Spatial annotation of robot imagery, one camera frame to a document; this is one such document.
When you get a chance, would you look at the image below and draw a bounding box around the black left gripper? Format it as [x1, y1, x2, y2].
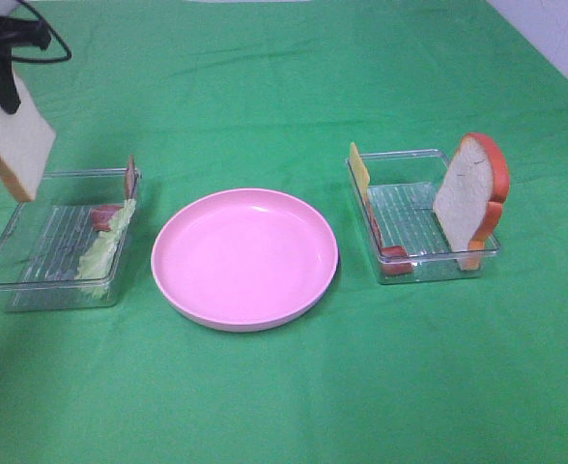
[0, 15, 51, 114]

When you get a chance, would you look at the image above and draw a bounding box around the toy bread slice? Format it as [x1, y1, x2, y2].
[433, 132, 510, 252]
[0, 75, 56, 202]

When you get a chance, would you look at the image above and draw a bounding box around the toy bacon strip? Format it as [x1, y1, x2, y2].
[363, 192, 412, 278]
[90, 156, 137, 232]

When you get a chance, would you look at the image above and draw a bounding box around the toy lettuce leaf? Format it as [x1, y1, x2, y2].
[75, 198, 136, 280]

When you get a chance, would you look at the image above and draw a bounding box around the left clear plastic tray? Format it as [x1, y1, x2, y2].
[0, 167, 137, 312]

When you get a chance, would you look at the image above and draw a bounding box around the clear plastic tray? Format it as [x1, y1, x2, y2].
[0, 167, 137, 312]
[346, 149, 499, 284]

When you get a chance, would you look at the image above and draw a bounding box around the green tablecloth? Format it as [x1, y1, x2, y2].
[0, 1, 568, 463]

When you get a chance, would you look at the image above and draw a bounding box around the pink round plate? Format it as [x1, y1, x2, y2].
[151, 188, 339, 333]

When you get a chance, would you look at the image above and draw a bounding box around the yellow toy cheese slice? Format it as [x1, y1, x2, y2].
[349, 142, 370, 190]

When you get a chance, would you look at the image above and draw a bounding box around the right clear plastic tray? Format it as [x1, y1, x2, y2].
[346, 149, 499, 284]

